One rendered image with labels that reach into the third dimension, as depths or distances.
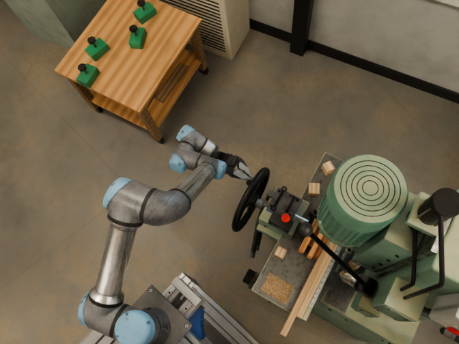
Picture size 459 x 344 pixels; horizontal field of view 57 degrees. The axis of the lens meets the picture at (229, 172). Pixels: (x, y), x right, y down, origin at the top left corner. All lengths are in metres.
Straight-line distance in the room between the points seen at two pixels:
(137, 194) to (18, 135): 1.92
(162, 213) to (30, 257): 1.64
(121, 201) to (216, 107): 1.58
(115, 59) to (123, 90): 0.21
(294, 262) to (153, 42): 1.47
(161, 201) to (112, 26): 1.50
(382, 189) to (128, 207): 0.74
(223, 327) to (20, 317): 1.22
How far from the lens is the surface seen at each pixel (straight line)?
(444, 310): 1.13
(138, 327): 1.48
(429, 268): 1.03
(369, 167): 1.05
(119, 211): 1.35
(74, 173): 2.87
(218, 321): 2.25
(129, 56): 2.47
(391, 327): 1.72
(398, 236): 1.11
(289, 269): 1.58
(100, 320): 1.53
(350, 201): 1.01
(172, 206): 1.32
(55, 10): 2.97
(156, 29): 2.53
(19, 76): 3.39
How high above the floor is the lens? 2.46
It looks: 70 degrees down
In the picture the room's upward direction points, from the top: 14 degrees counter-clockwise
